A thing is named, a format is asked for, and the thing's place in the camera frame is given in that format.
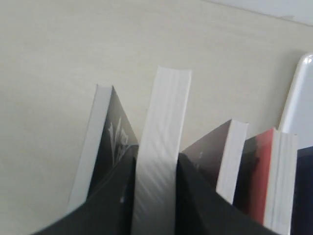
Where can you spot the grey spine book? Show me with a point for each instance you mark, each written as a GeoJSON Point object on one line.
{"type": "Point", "coordinates": [155, 175]}

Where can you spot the black and white book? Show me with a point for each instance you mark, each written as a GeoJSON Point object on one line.
{"type": "Point", "coordinates": [109, 134]}

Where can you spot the white plastic tray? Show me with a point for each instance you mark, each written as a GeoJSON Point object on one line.
{"type": "Point", "coordinates": [297, 110]}

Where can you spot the blue moon cover book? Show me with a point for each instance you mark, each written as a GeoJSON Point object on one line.
{"type": "Point", "coordinates": [302, 213]}

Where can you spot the dark brown spine book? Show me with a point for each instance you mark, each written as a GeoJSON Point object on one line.
{"type": "Point", "coordinates": [217, 156]}

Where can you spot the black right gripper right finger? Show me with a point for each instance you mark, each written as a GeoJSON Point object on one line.
{"type": "Point", "coordinates": [202, 211]}

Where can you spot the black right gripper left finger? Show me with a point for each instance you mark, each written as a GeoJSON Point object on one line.
{"type": "Point", "coordinates": [109, 210]}

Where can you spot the red and teal book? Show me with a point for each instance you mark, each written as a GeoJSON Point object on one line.
{"type": "Point", "coordinates": [265, 185]}

